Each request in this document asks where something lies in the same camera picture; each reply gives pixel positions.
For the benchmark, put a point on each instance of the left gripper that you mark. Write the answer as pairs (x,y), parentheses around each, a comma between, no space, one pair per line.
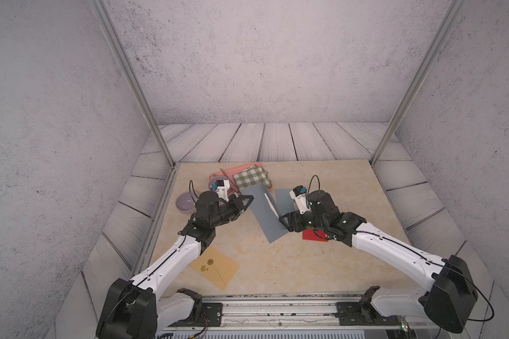
(235,205)

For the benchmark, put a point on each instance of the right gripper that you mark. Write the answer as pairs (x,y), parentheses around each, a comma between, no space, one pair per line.
(297,226)

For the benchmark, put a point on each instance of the red envelope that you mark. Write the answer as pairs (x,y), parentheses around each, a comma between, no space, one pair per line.
(315,235)

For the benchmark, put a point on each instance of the light blue envelope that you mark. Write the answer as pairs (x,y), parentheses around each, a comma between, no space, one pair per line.
(285,204)

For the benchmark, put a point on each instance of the grey envelope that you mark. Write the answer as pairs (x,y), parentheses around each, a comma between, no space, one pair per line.
(265,211)

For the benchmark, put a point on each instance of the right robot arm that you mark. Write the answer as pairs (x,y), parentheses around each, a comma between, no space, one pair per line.
(447,293)

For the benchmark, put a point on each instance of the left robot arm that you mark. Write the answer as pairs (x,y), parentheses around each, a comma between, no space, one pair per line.
(135,308)

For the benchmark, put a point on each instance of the yellow envelope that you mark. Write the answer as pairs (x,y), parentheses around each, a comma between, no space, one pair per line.
(215,267)

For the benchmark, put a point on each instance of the pink tray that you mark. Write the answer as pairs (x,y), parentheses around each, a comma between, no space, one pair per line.
(234,170)

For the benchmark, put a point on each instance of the wooden stick on tray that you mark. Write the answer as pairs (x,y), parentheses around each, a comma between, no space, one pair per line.
(232,182)

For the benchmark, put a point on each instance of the green checkered cloth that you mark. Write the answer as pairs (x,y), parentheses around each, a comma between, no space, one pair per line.
(252,176)

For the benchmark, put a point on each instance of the lilac bowl on tray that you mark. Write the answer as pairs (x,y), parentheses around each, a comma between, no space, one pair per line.
(212,182)

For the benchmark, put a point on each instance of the lilac bowl on table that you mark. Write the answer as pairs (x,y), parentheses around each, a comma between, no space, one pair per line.
(186,203)

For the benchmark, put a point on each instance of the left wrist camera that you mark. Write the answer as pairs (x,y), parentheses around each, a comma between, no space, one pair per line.
(223,194)

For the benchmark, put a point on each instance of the aluminium front rail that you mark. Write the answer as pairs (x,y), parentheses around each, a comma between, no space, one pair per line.
(307,313)

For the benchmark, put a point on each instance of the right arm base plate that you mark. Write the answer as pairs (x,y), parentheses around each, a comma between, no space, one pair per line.
(363,313)

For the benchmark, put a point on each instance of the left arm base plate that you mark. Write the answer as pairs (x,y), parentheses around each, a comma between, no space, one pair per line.
(210,315)

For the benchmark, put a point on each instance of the left aluminium frame post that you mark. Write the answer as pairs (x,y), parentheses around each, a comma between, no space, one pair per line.
(117,48)

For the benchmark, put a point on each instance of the aluminium frame post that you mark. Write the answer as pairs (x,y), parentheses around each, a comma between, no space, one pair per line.
(117,48)
(434,48)

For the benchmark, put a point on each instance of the right aluminium frame post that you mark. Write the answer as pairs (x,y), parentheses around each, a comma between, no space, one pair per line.
(434,48)

